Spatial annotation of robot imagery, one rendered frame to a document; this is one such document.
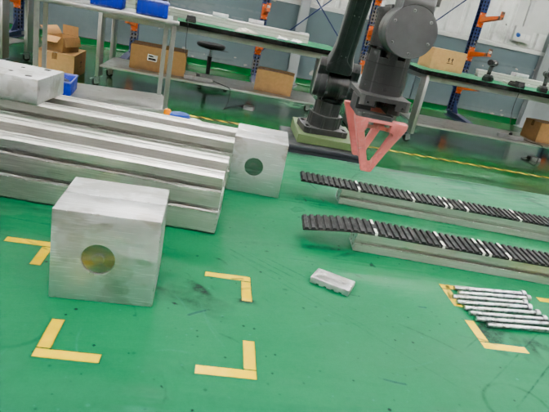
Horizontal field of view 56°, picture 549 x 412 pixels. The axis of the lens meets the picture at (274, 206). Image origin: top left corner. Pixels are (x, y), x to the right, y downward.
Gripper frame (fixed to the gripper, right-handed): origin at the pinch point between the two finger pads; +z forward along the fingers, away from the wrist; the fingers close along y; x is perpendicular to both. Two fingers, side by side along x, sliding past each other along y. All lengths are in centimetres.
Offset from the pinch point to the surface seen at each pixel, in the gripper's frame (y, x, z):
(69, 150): 5.4, -38.3, 5.1
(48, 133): -1.8, -43.9, 5.7
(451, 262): 2.2, 16.3, 12.4
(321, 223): 1.3, -3.5, 10.4
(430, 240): 1.1, 12.8, 10.1
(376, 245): 1.6, 5.0, 12.2
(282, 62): -768, 7, 64
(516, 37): -791, 363, -43
